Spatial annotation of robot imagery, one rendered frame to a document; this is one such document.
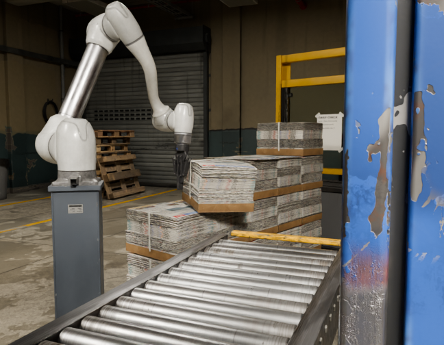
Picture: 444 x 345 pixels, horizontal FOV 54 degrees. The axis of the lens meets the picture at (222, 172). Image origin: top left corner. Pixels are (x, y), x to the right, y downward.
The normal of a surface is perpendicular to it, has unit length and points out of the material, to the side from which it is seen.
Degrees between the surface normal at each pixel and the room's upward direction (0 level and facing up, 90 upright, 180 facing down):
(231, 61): 90
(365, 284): 90
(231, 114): 90
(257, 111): 90
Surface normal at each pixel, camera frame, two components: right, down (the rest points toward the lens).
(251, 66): -0.38, 0.08
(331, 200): -0.64, 0.07
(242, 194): 0.30, 0.17
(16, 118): 0.92, 0.04
